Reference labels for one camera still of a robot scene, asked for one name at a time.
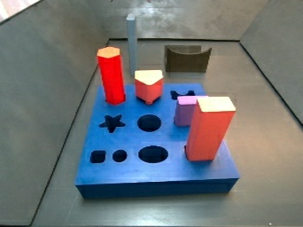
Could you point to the light blue square-circle object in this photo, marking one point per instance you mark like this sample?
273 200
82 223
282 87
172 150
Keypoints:
133 42

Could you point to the orange rectangular peg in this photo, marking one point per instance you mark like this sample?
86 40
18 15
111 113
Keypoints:
213 115

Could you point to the red hexagonal peg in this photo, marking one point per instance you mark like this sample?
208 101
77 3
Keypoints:
111 74

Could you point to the purple square peg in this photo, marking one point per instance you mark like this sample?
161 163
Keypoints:
186 104

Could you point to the red pentagon peg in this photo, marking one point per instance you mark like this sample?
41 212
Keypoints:
149 85

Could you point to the black curved fixture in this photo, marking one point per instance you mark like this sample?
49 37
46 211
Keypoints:
186 58

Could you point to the blue shape sorter base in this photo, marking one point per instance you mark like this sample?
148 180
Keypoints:
134 151

